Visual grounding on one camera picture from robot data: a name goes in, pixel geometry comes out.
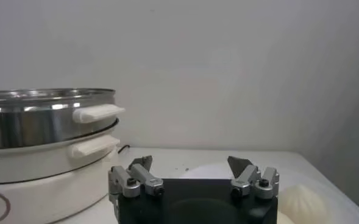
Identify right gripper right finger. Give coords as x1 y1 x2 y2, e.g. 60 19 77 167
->
227 155 280 200

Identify stainless steel steamer basket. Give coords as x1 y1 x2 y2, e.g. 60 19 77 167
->
0 88 126 150

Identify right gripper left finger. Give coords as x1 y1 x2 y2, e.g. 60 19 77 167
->
107 155 165 199

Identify cream electric cooker base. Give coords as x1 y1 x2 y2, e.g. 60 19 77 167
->
0 120 121 224

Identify white steamed baozi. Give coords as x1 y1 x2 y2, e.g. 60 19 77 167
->
278 183 332 224

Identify large white plate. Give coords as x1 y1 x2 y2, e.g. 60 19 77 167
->
179 162 350 224

